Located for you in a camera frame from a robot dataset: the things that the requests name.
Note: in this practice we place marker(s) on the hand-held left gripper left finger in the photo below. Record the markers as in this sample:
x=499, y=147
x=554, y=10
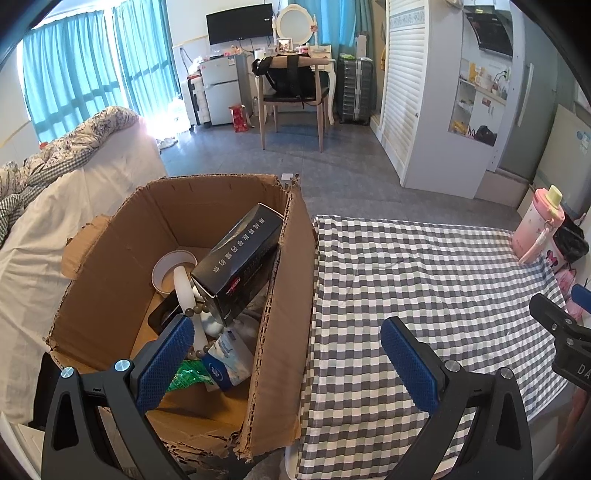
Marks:
x=166, y=364

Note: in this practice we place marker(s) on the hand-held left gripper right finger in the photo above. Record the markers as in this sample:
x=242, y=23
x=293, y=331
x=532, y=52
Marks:
x=411, y=364

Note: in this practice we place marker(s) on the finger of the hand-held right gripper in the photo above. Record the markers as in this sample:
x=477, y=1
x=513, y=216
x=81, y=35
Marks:
x=582, y=299
x=554, y=318

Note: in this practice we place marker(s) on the green snack packet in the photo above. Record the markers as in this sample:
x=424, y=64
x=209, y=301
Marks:
x=189, y=376

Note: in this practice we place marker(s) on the blue white tissue packet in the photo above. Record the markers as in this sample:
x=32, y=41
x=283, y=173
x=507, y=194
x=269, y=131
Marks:
x=228, y=364

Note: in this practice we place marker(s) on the black printed carton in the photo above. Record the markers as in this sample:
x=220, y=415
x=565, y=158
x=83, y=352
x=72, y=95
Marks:
x=240, y=258

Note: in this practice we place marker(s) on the brown cardboard box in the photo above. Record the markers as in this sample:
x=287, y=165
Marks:
x=207, y=203

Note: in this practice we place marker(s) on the person's right forearm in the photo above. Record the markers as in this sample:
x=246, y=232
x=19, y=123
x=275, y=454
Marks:
x=582, y=410

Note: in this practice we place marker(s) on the pink cartoon bag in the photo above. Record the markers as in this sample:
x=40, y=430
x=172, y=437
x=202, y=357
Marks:
x=565, y=281

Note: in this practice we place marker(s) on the black flat object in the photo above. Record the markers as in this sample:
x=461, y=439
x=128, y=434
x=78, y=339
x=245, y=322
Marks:
x=161, y=316

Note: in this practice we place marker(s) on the black trash bag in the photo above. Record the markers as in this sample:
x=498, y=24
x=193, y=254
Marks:
x=572, y=240

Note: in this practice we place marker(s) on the white plastic pipe fitting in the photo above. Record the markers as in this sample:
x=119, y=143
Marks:
x=213, y=326

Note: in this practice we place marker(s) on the pink water bottle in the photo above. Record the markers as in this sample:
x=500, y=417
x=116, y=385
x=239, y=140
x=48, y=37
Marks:
x=538, y=226

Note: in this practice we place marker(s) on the grey checkered tablecloth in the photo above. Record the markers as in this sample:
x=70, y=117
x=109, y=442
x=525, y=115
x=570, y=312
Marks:
x=415, y=277

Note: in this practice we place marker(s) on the white tape roll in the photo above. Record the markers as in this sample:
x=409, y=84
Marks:
x=159, y=272

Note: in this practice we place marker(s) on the white leaning board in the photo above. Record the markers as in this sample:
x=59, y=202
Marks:
x=563, y=147

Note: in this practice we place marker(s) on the bed with white sheet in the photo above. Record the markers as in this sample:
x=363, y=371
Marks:
x=69, y=221

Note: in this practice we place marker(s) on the pair of white shoes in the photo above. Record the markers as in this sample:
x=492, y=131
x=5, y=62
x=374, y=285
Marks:
x=166, y=143

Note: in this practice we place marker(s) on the white paper scrap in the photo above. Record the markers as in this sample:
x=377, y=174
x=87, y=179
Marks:
x=288, y=176

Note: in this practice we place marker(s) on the grey patterned quilt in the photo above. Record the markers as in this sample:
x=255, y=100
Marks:
x=83, y=138

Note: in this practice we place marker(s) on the red paper bag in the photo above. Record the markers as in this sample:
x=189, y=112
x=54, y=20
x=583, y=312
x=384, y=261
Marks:
x=239, y=119

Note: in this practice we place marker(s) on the white drawer cart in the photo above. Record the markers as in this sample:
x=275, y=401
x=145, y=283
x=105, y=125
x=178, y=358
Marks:
x=197, y=101

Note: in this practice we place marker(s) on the white louvred wardrobe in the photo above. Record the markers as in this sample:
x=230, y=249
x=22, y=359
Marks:
x=406, y=92

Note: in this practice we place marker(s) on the small white fridge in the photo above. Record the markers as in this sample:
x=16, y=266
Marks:
x=221, y=92

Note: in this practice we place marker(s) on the dark grey suitcase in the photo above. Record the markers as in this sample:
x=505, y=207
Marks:
x=354, y=90

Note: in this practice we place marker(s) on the black range hood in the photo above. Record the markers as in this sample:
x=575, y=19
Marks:
x=491, y=27

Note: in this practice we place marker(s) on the wooden chair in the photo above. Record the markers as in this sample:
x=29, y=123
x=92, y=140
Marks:
x=295, y=102

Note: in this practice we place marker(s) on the teal window curtain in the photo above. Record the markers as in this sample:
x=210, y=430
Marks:
x=147, y=50
x=346, y=21
x=69, y=69

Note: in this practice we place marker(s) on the black backpack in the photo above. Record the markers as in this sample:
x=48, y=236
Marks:
x=288, y=78

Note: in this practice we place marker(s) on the black flat screen television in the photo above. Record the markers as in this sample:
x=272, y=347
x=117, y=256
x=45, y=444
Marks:
x=240, y=23

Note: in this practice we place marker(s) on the round white vanity mirror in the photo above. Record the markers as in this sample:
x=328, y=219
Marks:
x=295, y=21

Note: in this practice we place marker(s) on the small photo frame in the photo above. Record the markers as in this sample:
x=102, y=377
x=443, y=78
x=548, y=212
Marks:
x=283, y=45

